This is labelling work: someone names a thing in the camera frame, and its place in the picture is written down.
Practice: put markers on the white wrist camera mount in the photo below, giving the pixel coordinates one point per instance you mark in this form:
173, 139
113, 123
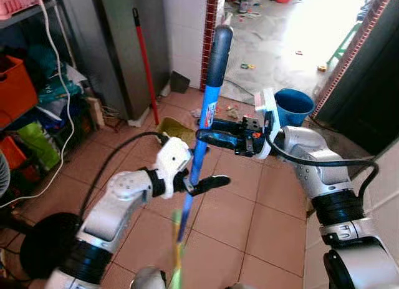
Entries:
173, 156
268, 108

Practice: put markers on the dark grey square board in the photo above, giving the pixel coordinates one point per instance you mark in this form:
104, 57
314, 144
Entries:
180, 82

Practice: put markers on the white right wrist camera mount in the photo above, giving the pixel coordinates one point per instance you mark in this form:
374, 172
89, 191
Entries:
268, 108

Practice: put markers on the blue plastic bucket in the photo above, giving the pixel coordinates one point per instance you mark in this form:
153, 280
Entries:
296, 107

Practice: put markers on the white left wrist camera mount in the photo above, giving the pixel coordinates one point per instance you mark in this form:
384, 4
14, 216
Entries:
173, 156

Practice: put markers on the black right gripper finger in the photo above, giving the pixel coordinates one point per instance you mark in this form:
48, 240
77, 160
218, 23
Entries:
225, 125
218, 140

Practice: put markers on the dark wooden door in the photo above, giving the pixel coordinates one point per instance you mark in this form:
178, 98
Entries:
368, 83

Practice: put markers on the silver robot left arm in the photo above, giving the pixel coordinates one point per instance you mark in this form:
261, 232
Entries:
112, 208

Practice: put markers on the grey metal cabinet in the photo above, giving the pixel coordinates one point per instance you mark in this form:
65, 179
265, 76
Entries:
118, 45

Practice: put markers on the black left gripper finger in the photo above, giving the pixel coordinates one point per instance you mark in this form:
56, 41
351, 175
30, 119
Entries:
212, 183

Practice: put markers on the silver robot left leg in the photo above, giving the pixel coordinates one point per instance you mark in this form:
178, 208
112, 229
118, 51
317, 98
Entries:
148, 279

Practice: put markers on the green and yellow toy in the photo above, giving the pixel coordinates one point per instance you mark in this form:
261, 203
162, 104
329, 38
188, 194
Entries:
248, 66

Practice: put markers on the pink plastic basket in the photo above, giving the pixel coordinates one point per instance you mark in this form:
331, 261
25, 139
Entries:
19, 2

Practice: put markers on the orange plastic crate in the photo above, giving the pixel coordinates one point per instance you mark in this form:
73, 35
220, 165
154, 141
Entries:
15, 89

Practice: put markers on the grey crumpled paper ball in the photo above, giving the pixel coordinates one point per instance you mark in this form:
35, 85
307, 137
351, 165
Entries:
196, 112

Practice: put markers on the green plastic bag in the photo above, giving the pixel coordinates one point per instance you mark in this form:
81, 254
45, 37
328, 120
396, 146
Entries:
38, 145

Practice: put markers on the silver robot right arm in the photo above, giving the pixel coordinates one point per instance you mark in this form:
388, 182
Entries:
318, 170

